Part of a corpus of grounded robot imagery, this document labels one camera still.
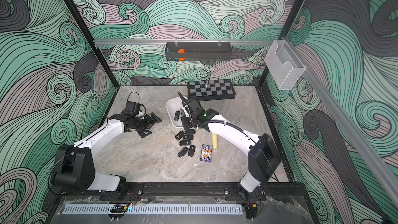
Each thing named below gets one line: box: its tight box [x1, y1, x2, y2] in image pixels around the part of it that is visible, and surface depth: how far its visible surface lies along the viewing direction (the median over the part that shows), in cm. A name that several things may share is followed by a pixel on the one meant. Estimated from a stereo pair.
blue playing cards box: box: [200, 144, 213, 163], surface depth 87 cm
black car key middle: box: [182, 134, 194, 141], surface depth 94 cm
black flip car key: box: [177, 146, 189, 159], surface depth 87 cm
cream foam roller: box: [211, 132, 218, 150], surface depth 91 cm
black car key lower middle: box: [178, 140, 191, 147], surface depth 92 cm
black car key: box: [174, 130, 185, 141], surface depth 94 cm
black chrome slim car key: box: [174, 109, 181, 122], surface depth 103 cm
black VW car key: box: [188, 144, 196, 158], surface depth 88 cm
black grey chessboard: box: [187, 78, 237, 102], surface depth 116 cm
